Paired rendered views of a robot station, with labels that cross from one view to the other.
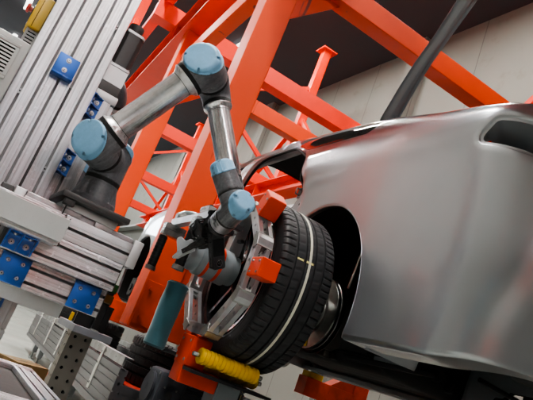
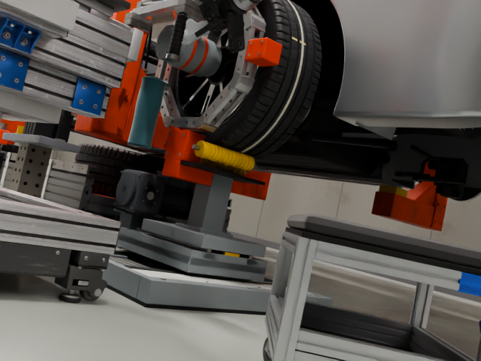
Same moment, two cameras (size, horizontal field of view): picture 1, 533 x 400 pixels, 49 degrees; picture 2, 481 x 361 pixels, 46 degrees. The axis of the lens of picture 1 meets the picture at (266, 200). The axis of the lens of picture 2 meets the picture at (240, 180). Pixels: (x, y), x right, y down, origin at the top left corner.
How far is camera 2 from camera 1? 0.55 m
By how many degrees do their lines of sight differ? 21
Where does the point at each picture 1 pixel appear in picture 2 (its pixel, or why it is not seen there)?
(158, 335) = (144, 135)
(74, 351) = (35, 166)
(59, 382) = not seen: hidden behind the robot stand
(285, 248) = (279, 28)
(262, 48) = not seen: outside the picture
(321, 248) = (308, 26)
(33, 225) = (41, 11)
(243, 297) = (244, 83)
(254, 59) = not seen: outside the picture
